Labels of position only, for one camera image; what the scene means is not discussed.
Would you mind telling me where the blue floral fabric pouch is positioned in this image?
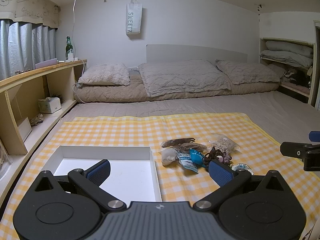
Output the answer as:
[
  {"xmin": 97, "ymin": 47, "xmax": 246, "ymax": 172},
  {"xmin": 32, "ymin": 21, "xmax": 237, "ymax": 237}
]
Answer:
[{"xmin": 231, "ymin": 163, "xmax": 254, "ymax": 175}]

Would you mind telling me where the dark scrunchie bundle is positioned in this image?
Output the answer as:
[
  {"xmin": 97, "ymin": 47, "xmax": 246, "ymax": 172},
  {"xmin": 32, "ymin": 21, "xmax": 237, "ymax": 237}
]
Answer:
[{"xmin": 202, "ymin": 147, "xmax": 232, "ymax": 166}]

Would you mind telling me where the beige rubber band bag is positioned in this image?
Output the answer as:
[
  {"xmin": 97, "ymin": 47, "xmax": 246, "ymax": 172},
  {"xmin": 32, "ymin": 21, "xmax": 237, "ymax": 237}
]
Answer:
[{"xmin": 207, "ymin": 133, "xmax": 240, "ymax": 154}]

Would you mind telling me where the blue small packet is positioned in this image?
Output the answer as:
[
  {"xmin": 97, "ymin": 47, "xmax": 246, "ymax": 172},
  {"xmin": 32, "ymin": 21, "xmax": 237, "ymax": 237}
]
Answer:
[{"xmin": 189, "ymin": 148, "xmax": 205, "ymax": 167}]

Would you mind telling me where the white blue wipe packet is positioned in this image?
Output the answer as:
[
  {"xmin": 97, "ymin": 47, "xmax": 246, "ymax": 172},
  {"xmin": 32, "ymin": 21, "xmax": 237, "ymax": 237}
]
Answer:
[{"xmin": 177, "ymin": 152, "xmax": 198, "ymax": 173}]

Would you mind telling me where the dark brown cord bag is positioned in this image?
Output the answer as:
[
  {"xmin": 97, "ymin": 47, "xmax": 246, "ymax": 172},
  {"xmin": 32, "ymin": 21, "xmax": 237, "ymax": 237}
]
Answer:
[{"xmin": 161, "ymin": 138, "xmax": 195, "ymax": 148}]

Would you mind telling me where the light brown cord bag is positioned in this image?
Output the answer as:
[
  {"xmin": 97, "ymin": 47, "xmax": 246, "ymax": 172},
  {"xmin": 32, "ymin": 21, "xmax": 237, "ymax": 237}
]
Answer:
[{"xmin": 174, "ymin": 142, "xmax": 208, "ymax": 153}]

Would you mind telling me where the grey bed sheet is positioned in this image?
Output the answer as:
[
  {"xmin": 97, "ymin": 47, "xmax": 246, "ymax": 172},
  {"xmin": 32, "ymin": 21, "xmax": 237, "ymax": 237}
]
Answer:
[{"xmin": 60, "ymin": 90, "xmax": 320, "ymax": 140}]

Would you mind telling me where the yellow white checkered cloth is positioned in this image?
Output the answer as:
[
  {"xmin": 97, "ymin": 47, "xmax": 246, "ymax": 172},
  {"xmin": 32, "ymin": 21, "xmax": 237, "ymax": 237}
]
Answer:
[{"xmin": 0, "ymin": 112, "xmax": 320, "ymax": 240}]

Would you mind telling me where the white shallow cardboard tray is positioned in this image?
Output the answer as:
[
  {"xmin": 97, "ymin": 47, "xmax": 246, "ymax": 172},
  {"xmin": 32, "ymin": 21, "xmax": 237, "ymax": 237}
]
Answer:
[{"xmin": 43, "ymin": 145, "xmax": 163, "ymax": 205}]

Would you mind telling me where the white card on shelf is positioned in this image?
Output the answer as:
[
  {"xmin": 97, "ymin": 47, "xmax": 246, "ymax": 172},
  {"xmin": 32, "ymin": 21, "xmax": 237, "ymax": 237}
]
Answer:
[{"xmin": 17, "ymin": 117, "xmax": 32, "ymax": 142}]

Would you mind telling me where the folded grey bedding stack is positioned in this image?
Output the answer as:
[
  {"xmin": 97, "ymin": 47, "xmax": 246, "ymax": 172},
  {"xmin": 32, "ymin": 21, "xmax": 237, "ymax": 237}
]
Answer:
[{"xmin": 260, "ymin": 41, "xmax": 313, "ymax": 69}]

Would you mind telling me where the tissue box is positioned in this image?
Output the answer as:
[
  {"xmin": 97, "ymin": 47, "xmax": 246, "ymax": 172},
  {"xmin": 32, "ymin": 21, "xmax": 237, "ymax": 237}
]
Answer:
[{"xmin": 37, "ymin": 97, "xmax": 61, "ymax": 114}]

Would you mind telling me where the grey quilted pillow right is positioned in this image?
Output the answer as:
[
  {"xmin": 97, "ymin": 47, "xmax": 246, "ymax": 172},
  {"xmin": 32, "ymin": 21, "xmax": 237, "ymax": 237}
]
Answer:
[{"xmin": 216, "ymin": 60, "xmax": 280, "ymax": 85}]

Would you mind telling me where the grey quilted pillow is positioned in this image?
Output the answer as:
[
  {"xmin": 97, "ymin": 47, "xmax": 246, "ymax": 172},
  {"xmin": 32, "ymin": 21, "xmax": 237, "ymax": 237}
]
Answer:
[
  {"xmin": 138, "ymin": 60, "xmax": 231, "ymax": 98},
  {"xmin": 216, "ymin": 60, "xmax": 280, "ymax": 85}
]

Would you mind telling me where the wooden shelf unit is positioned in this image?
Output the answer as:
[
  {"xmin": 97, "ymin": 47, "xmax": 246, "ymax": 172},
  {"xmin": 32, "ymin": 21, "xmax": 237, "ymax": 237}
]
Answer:
[{"xmin": 1, "ymin": 60, "xmax": 87, "ymax": 200}]

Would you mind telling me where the fluffy beige pillow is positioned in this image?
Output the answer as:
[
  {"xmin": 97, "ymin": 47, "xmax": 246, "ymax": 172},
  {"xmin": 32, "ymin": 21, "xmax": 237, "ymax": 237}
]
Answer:
[{"xmin": 78, "ymin": 63, "xmax": 130, "ymax": 86}]

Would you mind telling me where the grey quilted pillow middle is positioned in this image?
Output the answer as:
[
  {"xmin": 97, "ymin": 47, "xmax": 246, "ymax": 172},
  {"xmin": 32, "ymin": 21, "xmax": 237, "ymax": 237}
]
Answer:
[{"xmin": 138, "ymin": 60, "xmax": 231, "ymax": 98}]

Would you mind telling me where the lilac flat box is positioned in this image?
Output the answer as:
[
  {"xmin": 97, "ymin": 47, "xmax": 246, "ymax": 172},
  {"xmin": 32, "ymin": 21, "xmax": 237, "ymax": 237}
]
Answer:
[{"xmin": 35, "ymin": 58, "xmax": 58, "ymax": 69}]

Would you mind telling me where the white charger plug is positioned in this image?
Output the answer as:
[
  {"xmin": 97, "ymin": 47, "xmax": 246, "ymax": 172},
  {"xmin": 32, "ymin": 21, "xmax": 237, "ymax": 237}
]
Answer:
[{"xmin": 67, "ymin": 53, "xmax": 74, "ymax": 62}]

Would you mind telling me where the green glass bottle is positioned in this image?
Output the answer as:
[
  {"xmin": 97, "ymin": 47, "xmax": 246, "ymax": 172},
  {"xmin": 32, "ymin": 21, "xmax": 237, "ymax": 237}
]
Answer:
[{"xmin": 66, "ymin": 36, "xmax": 73, "ymax": 60}]

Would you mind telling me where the white headboard panel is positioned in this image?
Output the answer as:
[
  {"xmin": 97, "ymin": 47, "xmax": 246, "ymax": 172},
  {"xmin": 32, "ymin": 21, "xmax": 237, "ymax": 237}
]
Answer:
[{"xmin": 146, "ymin": 44, "xmax": 247, "ymax": 64}]

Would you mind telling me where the silver grey curtain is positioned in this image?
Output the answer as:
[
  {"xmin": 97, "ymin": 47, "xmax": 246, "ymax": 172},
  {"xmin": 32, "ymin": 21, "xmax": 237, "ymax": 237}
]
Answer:
[{"xmin": 0, "ymin": 20, "xmax": 56, "ymax": 80}]

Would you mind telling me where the white hanging tote bag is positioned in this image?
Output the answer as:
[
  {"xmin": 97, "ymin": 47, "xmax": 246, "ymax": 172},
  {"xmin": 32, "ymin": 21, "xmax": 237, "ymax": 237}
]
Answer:
[{"xmin": 126, "ymin": 0, "xmax": 143, "ymax": 35}]

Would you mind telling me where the beige patterned valance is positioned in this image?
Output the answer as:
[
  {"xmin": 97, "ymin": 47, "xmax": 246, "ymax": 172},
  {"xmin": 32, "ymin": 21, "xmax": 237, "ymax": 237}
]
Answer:
[{"xmin": 0, "ymin": 0, "xmax": 60, "ymax": 28}]

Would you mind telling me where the rope bundle on shelf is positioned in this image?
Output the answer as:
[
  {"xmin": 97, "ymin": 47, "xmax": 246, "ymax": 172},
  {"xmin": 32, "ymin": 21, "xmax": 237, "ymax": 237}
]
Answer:
[{"xmin": 29, "ymin": 113, "xmax": 45, "ymax": 126}]

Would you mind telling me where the white hanging cable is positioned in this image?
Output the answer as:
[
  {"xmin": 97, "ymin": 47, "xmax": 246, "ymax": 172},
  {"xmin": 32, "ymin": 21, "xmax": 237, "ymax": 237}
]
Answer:
[{"xmin": 71, "ymin": 0, "xmax": 80, "ymax": 58}]

